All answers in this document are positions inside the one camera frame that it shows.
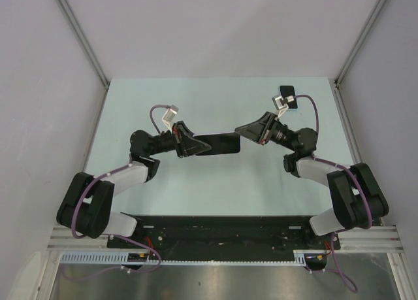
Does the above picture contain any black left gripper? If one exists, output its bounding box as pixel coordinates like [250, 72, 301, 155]
[148, 122, 211, 159]

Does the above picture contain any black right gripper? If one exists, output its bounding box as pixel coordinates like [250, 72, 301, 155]
[235, 111, 297, 152]

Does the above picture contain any phone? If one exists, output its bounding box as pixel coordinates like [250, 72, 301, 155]
[193, 132, 241, 156]
[279, 86, 298, 110]

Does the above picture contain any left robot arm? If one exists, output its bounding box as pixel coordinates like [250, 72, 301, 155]
[56, 122, 211, 248]

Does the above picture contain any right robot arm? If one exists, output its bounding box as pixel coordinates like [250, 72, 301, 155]
[234, 112, 389, 248]

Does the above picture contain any phone in blue case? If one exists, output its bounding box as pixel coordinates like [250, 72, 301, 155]
[279, 86, 298, 110]

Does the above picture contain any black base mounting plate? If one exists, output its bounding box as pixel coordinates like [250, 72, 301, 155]
[107, 214, 341, 261]

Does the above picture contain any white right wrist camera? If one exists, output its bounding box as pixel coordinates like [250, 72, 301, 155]
[272, 95, 295, 118]

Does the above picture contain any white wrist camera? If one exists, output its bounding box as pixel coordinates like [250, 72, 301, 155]
[161, 105, 179, 131]
[272, 95, 295, 118]

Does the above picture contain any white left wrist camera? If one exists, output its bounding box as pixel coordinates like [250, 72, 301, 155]
[161, 105, 179, 131]

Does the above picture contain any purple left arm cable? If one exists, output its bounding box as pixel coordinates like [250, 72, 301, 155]
[61, 103, 170, 283]

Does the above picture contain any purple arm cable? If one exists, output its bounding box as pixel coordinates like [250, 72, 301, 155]
[293, 93, 375, 294]
[61, 103, 170, 283]

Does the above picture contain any aluminium front rail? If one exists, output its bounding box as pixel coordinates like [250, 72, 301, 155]
[47, 225, 404, 253]

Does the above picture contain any white slotted cable duct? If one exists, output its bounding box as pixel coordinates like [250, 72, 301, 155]
[60, 250, 327, 267]

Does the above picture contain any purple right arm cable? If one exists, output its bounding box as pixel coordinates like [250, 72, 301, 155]
[293, 93, 375, 294]

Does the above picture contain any right aluminium frame post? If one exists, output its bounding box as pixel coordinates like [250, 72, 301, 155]
[334, 0, 390, 88]

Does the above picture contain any aluminium frame post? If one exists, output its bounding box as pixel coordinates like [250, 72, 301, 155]
[334, 0, 390, 88]
[55, 0, 110, 90]

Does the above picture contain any left aluminium frame post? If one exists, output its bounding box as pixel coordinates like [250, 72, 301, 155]
[55, 0, 110, 90]

